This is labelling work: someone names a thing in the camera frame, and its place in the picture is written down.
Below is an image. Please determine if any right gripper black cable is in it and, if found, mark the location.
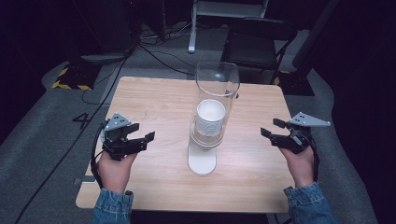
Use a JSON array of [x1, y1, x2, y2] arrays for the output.
[[305, 133, 321, 183]]

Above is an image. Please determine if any person's left hand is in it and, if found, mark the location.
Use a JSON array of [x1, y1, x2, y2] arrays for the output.
[[96, 150, 138, 195]]

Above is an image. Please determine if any long black floor cable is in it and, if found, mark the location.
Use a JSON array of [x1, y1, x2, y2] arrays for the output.
[[13, 46, 133, 224]]

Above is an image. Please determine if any dark equipment on grey base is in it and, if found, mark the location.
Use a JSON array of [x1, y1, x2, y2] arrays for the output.
[[79, 0, 140, 65]]

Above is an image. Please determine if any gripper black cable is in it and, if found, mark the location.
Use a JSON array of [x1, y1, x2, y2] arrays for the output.
[[305, 133, 321, 183], [90, 121, 107, 189]]

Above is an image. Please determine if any clear cup dispenser white base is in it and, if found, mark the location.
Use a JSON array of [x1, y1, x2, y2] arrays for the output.
[[187, 61, 241, 176]]

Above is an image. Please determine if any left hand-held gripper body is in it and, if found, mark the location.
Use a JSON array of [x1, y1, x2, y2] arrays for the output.
[[100, 112, 148, 161]]

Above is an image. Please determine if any white paper cup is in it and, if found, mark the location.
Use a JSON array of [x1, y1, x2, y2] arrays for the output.
[[194, 98, 227, 136]]

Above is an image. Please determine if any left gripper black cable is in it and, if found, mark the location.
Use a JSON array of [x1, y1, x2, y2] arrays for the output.
[[90, 121, 107, 189]]

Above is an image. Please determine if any person's right hand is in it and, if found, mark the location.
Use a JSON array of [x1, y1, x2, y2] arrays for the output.
[[278, 145, 316, 189]]

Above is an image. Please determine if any black slanted pole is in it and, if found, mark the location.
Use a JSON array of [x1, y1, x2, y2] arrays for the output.
[[291, 0, 341, 70]]

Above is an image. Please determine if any black chair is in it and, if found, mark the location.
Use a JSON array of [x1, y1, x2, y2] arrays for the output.
[[219, 18, 299, 86]]

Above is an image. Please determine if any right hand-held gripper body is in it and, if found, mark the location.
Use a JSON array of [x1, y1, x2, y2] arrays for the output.
[[270, 111, 332, 155]]

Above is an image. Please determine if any black yellow striped stand base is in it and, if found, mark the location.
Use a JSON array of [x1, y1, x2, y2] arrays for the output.
[[50, 63, 95, 91], [273, 69, 316, 97]]

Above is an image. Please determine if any bundle of floor cables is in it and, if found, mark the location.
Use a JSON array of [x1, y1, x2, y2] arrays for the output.
[[136, 21, 201, 77]]

